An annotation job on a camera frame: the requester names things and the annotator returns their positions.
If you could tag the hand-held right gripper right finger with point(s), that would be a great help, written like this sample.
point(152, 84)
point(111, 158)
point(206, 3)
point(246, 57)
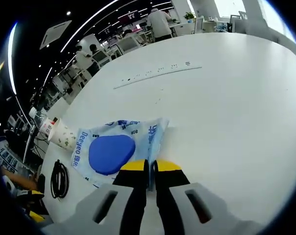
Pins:
point(170, 195)

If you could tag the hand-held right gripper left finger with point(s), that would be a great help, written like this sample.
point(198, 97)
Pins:
point(133, 195)

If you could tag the white paper cup green print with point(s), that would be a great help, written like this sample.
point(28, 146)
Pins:
point(63, 137)

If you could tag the clear plastic bottle red label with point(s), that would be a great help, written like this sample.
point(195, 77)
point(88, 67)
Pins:
point(41, 121)

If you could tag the black computer mouse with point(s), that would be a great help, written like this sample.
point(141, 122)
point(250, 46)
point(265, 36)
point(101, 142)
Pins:
point(41, 183)

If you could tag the white round table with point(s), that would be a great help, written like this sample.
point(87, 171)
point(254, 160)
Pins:
point(224, 110)

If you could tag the white table power strip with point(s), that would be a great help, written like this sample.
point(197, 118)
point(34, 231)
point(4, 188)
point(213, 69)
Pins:
point(157, 73)

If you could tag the white office chair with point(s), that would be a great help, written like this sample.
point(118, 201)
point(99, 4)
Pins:
point(130, 45)
point(101, 58)

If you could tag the ceiling air vent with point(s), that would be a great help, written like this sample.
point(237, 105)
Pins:
point(55, 34)

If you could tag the green potted plant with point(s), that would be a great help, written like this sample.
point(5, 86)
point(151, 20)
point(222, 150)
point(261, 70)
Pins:
point(189, 16)

